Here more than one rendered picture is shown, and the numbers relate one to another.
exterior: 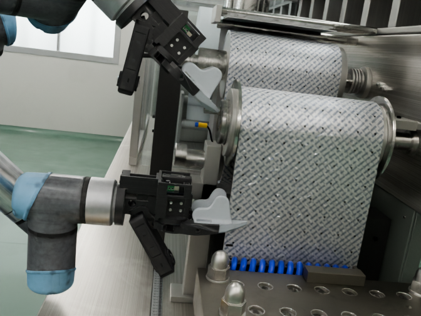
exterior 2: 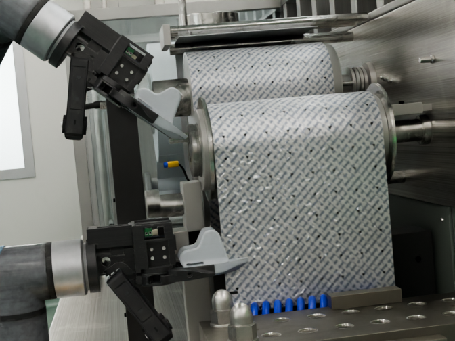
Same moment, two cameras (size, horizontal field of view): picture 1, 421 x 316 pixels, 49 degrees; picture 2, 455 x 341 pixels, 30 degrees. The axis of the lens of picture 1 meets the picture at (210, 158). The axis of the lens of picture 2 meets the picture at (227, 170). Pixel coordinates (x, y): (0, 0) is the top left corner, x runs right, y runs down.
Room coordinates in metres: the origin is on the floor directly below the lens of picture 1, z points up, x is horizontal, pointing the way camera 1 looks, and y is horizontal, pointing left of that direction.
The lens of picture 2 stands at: (-0.42, -0.04, 1.28)
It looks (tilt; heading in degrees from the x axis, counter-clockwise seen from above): 3 degrees down; 359
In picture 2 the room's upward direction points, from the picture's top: 5 degrees counter-clockwise
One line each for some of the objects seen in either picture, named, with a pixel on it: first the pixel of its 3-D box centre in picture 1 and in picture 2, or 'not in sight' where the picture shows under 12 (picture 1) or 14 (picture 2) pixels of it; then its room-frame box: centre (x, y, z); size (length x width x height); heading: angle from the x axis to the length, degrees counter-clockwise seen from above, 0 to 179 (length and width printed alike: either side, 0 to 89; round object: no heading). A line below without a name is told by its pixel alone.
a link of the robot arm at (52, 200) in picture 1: (53, 199); (12, 277); (0.69, 0.24, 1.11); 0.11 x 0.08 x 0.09; 96
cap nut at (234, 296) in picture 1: (234, 298); (241, 321); (0.56, -0.05, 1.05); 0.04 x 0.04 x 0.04
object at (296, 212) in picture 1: (297, 217); (307, 241); (0.73, -0.16, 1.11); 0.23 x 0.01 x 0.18; 96
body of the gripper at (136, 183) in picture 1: (155, 201); (133, 256); (0.71, 0.08, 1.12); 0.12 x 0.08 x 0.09; 96
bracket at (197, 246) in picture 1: (193, 222); (186, 287); (0.81, 0.02, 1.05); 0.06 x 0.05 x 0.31; 96
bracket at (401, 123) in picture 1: (401, 121); (405, 107); (0.81, -0.32, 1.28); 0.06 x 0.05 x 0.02; 96
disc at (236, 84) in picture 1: (232, 123); (205, 149); (0.78, -0.03, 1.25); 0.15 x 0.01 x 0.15; 6
